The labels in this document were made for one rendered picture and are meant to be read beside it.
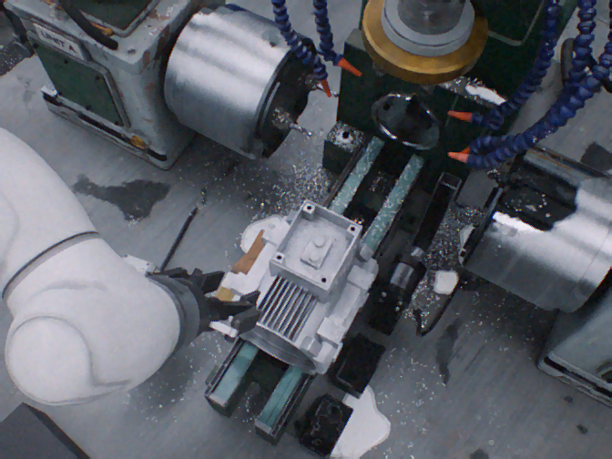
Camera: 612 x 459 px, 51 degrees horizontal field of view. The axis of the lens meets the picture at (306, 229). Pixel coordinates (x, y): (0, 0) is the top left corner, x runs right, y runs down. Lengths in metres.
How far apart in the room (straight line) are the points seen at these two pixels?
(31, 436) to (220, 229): 0.53
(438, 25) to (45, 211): 0.57
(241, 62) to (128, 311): 0.68
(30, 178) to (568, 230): 0.78
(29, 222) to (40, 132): 1.01
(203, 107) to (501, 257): 0.57
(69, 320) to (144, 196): 0.93
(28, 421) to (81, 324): 0.71
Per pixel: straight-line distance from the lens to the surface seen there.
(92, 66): 1.28
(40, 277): 0.59
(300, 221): 1.03
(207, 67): 1.17
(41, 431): 1.22
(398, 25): 0.95
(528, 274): 1.10
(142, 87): 1.24
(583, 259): 1.08
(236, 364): 1.16
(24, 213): 0.60
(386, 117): 1.29
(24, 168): 0.63
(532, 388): 1.35
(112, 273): 0.59
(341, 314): 1.03
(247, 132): 1.16
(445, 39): 0.95
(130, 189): 1.46
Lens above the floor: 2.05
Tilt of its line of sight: 65 degrees down
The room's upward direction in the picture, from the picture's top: 3 degrees clockwise
